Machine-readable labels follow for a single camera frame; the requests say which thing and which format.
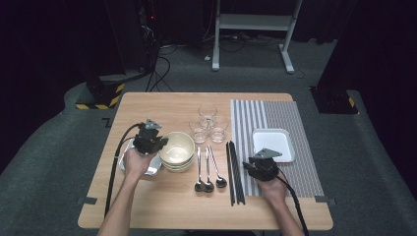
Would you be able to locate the grey tape strip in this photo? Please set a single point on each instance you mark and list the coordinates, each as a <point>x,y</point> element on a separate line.
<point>87,200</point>
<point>326,200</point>

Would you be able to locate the black curtain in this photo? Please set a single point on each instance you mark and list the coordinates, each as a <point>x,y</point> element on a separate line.
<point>387,65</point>
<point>39,65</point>

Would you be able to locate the black equipment rack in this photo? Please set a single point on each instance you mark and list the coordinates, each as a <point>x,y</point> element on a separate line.
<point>147,32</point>

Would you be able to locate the grey white striped placemat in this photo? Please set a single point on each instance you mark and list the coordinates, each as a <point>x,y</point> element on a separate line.
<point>249,114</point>

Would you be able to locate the bundle of black chopsticks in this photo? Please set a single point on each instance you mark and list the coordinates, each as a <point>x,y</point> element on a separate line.
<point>234,177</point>

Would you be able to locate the white metal stand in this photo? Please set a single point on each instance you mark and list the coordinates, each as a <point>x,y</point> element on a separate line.
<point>252,22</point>

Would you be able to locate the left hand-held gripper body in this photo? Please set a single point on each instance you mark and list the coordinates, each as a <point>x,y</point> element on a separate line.
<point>146,141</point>

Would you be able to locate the person's right hand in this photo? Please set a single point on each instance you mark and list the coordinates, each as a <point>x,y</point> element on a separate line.
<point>272,193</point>

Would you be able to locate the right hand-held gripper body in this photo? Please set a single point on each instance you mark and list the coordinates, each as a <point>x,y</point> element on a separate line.
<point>264,168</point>

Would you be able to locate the black yellow striped stand base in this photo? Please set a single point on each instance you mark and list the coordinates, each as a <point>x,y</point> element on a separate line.
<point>98,95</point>
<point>331,101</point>

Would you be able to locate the person's left hand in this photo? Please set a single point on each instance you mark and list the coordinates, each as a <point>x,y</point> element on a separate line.
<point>137,164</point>

